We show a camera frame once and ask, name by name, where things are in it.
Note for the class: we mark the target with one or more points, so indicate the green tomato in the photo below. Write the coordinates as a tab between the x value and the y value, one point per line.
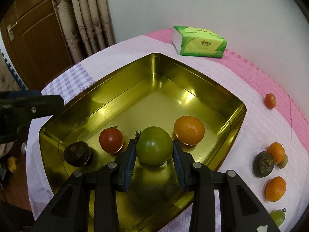
154	145
278	218

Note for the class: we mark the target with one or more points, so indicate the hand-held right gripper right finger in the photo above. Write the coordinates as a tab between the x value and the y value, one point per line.
179	168

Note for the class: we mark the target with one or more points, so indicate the small yellow object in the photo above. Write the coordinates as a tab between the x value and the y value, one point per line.
11	163

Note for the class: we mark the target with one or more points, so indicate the gold metal tin tray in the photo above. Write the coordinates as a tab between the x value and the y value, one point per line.
157	96

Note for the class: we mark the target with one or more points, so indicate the small pale green fruit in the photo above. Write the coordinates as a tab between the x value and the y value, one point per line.
284	163

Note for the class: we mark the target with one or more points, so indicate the orange mandarin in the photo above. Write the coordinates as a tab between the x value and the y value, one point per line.
275	189
189	129
277	151

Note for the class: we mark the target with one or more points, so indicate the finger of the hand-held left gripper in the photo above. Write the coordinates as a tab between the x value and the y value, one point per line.
43	107

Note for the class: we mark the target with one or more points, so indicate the green tissue pack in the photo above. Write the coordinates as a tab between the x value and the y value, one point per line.
200	42

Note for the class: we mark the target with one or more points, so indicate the brown wooden door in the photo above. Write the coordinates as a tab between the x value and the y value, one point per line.
36	41

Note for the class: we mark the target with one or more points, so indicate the foam floor mat blue edge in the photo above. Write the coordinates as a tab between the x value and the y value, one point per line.
8	75

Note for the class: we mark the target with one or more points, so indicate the pink purple checked tablecloth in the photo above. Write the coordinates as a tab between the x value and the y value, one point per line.
217	77

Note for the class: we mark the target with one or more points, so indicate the beige patterned curtain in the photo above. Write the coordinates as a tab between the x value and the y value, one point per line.
84	17

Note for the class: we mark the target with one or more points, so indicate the red tomato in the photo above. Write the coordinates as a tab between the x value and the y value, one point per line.
111	140
270	100

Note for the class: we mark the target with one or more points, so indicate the dark brown round fruit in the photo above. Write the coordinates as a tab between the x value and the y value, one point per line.
77	153
262	166

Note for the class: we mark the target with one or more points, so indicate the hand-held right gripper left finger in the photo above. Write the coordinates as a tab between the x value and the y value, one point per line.
128	165

